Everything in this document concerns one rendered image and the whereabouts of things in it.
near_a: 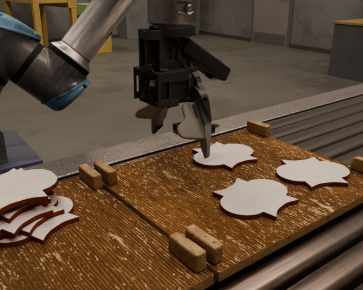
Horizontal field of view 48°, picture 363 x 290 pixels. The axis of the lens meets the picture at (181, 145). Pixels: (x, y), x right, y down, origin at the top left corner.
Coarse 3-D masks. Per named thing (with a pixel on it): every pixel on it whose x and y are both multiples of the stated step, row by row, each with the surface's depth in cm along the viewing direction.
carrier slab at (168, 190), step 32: (160, 160) 81; (192, 160) 81; (288, 160) 81; (320, 160) 81; (128, 192) 68; (160, 192) 68; (192, 192) 68; (288, 192) 68; (320, 192) 68; (352, 192) 68; (160, 224) 59; (224, 224) 59; (256, 224) 59; (288, 224) 59; (320, 224) 61; (224, 256) 52; (256, 256) 53
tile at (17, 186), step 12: (0, 180) 61; (12, 180) 61; (24, 180) 61; (36, 180) 61; (48, 180) 61; (0, 192) 58; (12, 192) 58; (24, 192) 58; (36, 192) 58; (0, 204) 55; (12, 204) 55; (24, 204) 56
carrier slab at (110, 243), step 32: (64, 192) 68; (96, 192) 68; (96, 224) 59; (128, 224) 59; (0, 256) 52; (32, 256) 52; (64, 256) 52; (96, 256) 52; (128, 256) 52; (160, 256) 52; (0, 288) 47; (32, 288) 47; (64, 288) 47; (96, 288) 47; (128, 288) 47; (160, 288) 47; (192, 288) 47
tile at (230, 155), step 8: (216, 144) 86; (224, 144) 86; (232, 144) 86; (240, 144) 86; (192, 152) 84; (200, 152) 82; (216, 152) 82; (224, 152) 82; (232, 152) 82; (240, 152) 82; (248, 152) 82; (200, 160) 79; (208, 160) 79; (216, 160) 79; (224, 160) 79; (232, 160) 79; (240, 160) 79; (248, 160) 79; (256, 160) 79; (208, 168) 77; (216, 168) 77; (232, 168) 76
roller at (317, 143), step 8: (344, 128) 103; (352, 128) 103; (360, 128) 105; (320, 136) 98; (328, 136) 98; (336, 136) 99; (344, 136) 100; (352, 136) 102; (296, 144) 93; (304, 144) 93; (312, 144) 94; (320, 144) 95; (328, 144) 97
